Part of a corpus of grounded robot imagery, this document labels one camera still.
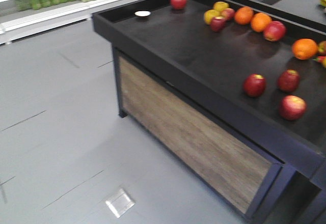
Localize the lone orange centre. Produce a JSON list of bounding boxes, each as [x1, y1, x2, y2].
[[292, 38, 318, 60]]

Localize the dark red apple back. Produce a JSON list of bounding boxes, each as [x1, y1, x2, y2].
[[277, 69, 300, 93]]

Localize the metal floor socket plate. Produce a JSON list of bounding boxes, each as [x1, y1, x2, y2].
[[105, 188, 135, 218]]

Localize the small dark red apple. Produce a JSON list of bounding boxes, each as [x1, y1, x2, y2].
[[210, 16, 226, 32]]

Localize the yellow apple front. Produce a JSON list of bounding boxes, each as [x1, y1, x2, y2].
[[203, 9, 220, 25]]

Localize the white store shelf unit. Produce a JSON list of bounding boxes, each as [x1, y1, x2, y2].
[[1, 0, 138, 44]]

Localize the small white saucer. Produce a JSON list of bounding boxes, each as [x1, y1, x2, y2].
[[134, 11, 151, 18]]

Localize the small red apple back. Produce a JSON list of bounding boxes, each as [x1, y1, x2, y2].
[[221, 8, 235, 21]]

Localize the yellow apple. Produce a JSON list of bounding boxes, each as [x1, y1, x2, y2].
[[213, 1, 229, 12], [203, 9, 220, 25]]

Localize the left orange of pair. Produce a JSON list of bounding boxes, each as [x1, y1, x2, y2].
[[234, 6, 254, 25]]

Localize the black wooden fruit stand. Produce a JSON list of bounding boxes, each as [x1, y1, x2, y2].
[[93, 0, 325, 223]]

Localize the orange of pair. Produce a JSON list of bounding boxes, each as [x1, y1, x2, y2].
[[234, 6, 254, 25], [251, 13, 272, 33]]

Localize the right orange of pair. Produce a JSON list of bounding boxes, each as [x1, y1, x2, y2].
[[251, 13, 272, 33]]

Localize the yellow apple back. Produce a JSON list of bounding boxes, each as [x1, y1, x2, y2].
[[213, 1, 229, 12]]

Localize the red apple front right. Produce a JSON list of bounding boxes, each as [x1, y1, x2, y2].
[[279, 95, 307, 121]]

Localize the dark red apple front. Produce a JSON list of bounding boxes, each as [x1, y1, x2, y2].
[[242, 74, 266, 97]]

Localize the red apple beside oranges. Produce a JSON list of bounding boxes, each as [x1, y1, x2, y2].
[[263, 21, 286, 42]]

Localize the red apple near saucer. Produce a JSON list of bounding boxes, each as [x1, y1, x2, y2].
[[170, 0, 187, 10]]

